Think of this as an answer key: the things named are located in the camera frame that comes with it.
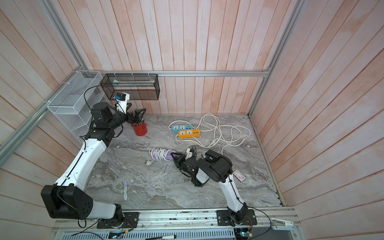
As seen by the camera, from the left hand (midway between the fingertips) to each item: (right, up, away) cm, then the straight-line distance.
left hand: (138, 108), depth 76 cm
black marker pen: (+14, -61, -8) cm, 64 cm away
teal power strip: (+17, -10, +33) cm, 38 cm away
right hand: (+14, -27, +16) cm, 34 cm away
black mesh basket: (-9, +20, +28) cm, 35 cm away
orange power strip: (+26, -14, +28) cm, 41 cm away
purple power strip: (+10, -27, +14) cm, 32 cm away
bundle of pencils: (-9, -8, +23) cm, 26 cm away
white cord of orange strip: (+38, -10, +35) cm, 52 cm away
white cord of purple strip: (+1, -32, +16) cm, 36 cm away
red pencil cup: (-9, -12, +29) cm, 33 cm away
